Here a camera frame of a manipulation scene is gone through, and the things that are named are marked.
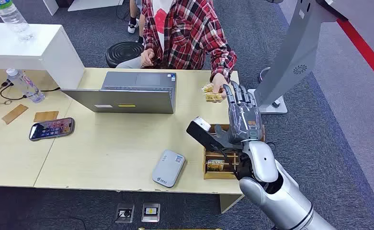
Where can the person's right hand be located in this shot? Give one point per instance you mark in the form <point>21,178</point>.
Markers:
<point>147,58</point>

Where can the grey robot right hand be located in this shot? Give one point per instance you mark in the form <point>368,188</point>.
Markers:
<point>245,120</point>

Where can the person's left hand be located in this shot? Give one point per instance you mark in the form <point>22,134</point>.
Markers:
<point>218,82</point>

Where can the patterned ID card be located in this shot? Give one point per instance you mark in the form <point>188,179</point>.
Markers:
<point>212,97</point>

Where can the wooden compartment card box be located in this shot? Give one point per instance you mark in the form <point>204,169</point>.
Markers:
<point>220,175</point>

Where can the grey card reader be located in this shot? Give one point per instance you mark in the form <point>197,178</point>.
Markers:
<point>167,168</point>

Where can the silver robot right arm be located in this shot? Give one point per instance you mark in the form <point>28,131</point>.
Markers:
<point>269,190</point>

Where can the person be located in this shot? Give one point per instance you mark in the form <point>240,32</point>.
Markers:
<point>186,31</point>

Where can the hotel room key card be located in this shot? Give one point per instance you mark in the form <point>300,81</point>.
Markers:
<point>216,165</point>

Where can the wide wooden card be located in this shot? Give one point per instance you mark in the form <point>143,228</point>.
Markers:
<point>46,116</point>

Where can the long wooden card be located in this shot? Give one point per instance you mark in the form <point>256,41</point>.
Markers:
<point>14,114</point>

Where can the black round stool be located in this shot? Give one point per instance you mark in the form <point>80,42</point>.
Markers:
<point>123,54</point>

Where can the grey laptop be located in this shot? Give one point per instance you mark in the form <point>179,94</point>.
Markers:
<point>126,101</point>

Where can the grey kiosk stand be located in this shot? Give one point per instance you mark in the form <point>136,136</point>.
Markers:
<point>288,63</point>

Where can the white furniture panel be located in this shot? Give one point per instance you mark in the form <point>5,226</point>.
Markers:
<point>94,4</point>

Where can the desk leg panel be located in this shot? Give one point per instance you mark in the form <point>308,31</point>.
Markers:
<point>229,203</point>

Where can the white shelf block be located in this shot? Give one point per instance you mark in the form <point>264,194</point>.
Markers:
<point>47,47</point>

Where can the smartphone with dark case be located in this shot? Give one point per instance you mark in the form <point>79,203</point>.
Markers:
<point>52,128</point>

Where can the small clear water bottle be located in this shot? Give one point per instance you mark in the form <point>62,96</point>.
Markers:
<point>26,85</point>

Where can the closed floor socket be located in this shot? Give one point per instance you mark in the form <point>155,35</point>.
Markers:
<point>151,212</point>

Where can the large clear water bottle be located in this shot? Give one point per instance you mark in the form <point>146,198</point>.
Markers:
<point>10,16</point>

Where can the open floor socket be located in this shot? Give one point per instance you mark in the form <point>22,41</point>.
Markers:
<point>125,213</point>

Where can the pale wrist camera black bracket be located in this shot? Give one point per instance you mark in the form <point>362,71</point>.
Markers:
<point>199,133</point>

